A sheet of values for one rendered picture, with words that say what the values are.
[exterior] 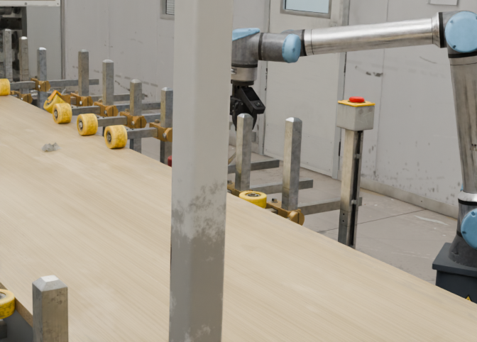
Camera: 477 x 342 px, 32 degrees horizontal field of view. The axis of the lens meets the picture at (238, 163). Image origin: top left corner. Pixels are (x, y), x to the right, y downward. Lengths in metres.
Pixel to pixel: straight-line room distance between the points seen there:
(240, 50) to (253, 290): 1.13
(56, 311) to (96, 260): 0.82
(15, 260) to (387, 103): 4.25
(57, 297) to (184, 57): 0.36
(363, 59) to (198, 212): 5.13
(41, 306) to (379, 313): 0.80
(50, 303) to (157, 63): 7.23
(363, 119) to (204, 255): 1.27
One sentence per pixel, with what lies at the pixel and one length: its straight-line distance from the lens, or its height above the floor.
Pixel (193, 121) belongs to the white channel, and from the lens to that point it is 0.91.
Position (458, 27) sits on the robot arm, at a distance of 2.61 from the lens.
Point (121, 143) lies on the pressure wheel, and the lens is 2.99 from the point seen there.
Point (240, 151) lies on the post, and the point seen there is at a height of 0.99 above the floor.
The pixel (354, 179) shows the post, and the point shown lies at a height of 1.02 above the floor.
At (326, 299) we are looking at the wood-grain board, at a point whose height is 0.90.
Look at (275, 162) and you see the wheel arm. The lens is 3.07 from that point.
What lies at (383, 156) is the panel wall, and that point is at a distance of 5.95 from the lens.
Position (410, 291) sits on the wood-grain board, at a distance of 1.82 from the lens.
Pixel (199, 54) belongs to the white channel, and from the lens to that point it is 0.90.
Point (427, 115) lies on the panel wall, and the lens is 5.65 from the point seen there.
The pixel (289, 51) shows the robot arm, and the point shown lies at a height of 1.29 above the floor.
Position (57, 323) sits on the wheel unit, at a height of 1.11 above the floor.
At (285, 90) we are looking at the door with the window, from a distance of 6.69.
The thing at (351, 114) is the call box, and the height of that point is 1.19.
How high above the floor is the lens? 1.56
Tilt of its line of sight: 14 degrees down
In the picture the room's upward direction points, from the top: 2 degrees clockwise
